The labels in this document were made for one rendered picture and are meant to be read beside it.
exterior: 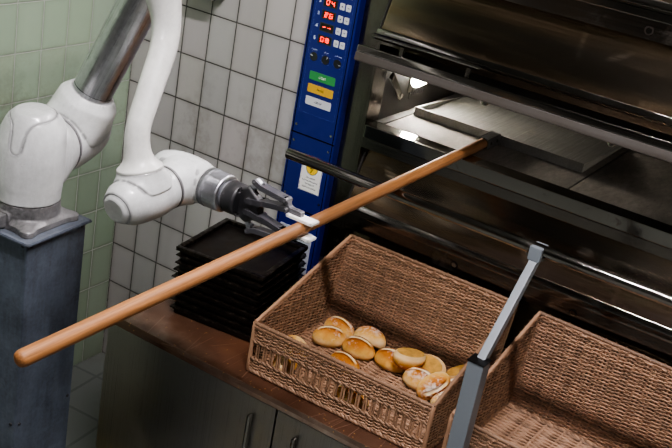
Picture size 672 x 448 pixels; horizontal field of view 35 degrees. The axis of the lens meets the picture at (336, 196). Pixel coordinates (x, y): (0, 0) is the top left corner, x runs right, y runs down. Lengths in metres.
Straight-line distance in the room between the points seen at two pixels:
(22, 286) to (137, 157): 0.46
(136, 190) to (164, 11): 0.39
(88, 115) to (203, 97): 0.84
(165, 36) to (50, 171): 0.43
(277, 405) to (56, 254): 0.70
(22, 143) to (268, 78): 0.99
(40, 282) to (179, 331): 0.58
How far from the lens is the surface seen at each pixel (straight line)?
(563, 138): 3.33
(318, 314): 3.14
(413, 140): 3.01
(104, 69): 2.60
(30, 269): 2.55
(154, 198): 2.30
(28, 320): 2.62
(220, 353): 2.96
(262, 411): 2.86
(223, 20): 3.31
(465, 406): 2.45
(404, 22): 2.95
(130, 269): 3.79
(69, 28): 3.34
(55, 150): 2.51
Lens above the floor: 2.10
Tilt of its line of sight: 21 degrees down
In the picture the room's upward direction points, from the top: 10 degrees clockwise
